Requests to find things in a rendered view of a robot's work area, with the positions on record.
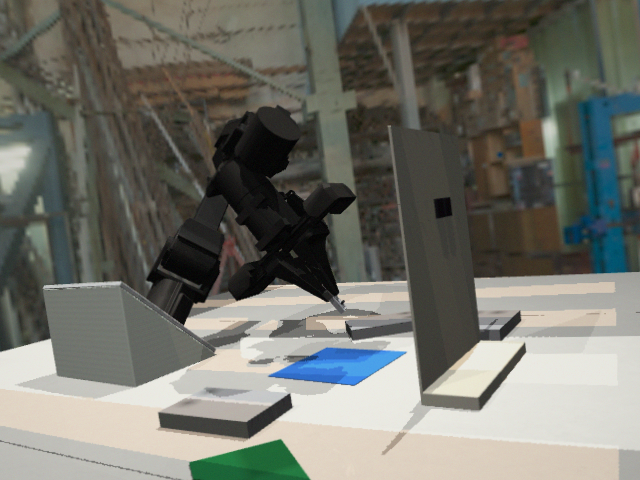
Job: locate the blue square zone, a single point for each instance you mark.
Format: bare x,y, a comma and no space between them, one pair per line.
341,366

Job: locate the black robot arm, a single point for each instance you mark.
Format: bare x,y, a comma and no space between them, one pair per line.
249,149

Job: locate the grey panel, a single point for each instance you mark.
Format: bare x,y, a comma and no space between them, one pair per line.
455,368

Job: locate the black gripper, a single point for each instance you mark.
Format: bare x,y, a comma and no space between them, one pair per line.
270,219

